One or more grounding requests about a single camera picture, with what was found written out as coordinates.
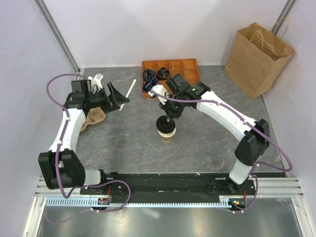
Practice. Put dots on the brown paper bag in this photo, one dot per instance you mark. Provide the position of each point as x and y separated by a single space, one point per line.
256 59

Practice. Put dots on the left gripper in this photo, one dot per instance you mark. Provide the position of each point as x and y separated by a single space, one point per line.
117 98

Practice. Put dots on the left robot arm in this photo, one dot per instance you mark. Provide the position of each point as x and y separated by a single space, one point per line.
60 166

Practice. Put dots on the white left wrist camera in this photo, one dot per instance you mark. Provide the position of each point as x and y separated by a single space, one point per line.
95 83

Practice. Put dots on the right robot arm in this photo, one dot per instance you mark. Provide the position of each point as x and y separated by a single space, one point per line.
251 134

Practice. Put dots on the blue striped rolled tie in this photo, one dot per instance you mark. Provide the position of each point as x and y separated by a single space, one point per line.
149 84

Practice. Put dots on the cardboard cup carrier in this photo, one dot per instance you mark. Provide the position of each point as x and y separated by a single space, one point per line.
94 116

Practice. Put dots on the white wrapped straw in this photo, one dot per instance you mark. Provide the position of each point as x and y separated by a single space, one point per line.
128 93

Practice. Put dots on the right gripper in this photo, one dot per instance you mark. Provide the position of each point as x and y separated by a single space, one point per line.
175 114

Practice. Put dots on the black brown rolled tie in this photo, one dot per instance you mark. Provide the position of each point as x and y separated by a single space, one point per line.
163 73

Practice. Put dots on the slotted cable duct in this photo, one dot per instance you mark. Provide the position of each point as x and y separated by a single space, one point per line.
101 202

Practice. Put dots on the black cup lid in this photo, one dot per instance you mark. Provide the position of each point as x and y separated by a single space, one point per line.
165 125

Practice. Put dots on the dark patterned rolled tie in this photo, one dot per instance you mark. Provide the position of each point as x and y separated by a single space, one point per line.
148 74

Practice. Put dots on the brown paper coffee cup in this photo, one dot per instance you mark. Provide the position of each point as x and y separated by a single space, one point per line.
167 136

